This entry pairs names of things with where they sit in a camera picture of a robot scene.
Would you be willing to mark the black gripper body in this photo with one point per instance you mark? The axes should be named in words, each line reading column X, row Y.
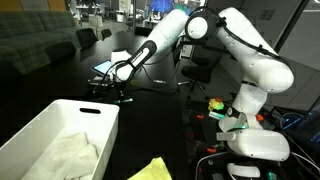
column 118, row 88

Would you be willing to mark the green whiteboard marker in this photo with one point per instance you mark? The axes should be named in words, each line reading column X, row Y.
column 129, row 100

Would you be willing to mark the white terry cloth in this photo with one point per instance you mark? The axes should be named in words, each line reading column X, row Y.
column 73, row 156

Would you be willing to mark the yellow microfibre cloth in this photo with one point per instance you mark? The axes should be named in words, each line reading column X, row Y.
column 151, row 171

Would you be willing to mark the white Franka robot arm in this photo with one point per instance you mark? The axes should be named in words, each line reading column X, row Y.
column 256, row 66

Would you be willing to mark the white plastic box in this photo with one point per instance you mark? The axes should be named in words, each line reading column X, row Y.
column 50, row 113

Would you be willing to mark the tablet with bright screen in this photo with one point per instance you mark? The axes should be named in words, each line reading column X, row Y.
column 101, row 67

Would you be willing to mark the white floor lamp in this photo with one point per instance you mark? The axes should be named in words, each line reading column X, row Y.
column 95, row 21

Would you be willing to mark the small orange object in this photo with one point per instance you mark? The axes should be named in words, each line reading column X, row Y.
column 199, row 117
column 260, row 117

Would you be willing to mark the blue background screen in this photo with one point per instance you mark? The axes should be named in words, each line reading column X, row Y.
column 160, row 6

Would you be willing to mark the colourful toy block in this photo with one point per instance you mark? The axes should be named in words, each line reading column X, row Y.
column 216, row 105

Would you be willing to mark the teal flat object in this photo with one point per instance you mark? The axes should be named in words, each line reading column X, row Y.
column 216, row 115

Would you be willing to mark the green plaid sofa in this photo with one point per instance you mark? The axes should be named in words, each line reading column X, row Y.
column 23, row 30

